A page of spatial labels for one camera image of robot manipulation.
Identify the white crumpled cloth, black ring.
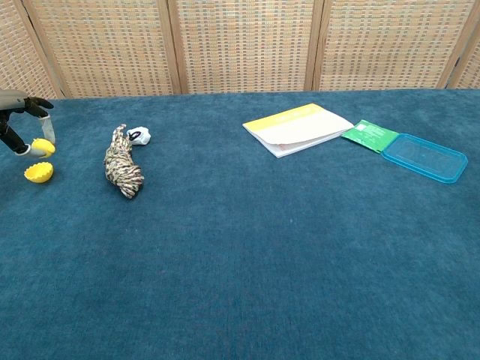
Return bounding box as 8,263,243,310
126,127,152,146

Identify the yellow and white notebook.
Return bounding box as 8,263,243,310
241,103,355,160

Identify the coiled patterned rope bundle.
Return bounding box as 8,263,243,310
103,124,146,200

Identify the blue transparent plastic lid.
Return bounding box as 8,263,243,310
381,133,469,185

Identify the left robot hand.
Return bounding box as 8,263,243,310
0,88,57,158

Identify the woven wooden screen panel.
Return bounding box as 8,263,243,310
0,0,67,102
448,0,480,90
166,0,326,95
22,0,188,99
313,0,476,92

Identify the green foil packet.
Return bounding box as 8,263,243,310
340,119,400,153

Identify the yellow half shell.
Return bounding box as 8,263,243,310
23,160,56,185

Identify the blue velvet tablecloth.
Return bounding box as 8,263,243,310
0,88,480,360

